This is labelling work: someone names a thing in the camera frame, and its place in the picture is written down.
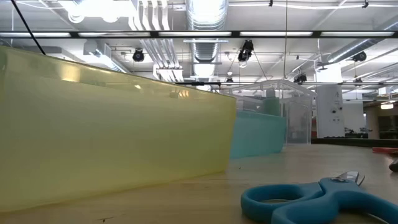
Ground green paint bottle white cap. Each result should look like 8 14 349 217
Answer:
262 88 281 118

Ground light blue handled scissors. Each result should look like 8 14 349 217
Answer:
240 170 398 224

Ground black horizontal bar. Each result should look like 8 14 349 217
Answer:
175 81 222 86

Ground teal translucent plastic bin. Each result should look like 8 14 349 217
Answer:
229 110 287 159

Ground yellow translucent plastic bin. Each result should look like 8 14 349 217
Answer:
0 45 238 214

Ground clear plastic bin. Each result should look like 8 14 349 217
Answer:
217 80 317 146

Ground thin hanging rod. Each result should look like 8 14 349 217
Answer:
283 0 289 80

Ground white pillar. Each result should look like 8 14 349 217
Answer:
315 85 346 138

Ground silver ventilation duct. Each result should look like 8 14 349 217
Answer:
185 0 229 63

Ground white ceiling duct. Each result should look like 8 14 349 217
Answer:
82 40 130 75

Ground black aluminium table frame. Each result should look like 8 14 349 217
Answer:
310 138 398 148

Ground slanted silver duct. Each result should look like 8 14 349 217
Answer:
326 17 398 64

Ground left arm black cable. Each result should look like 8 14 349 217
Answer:
10 0 47 56

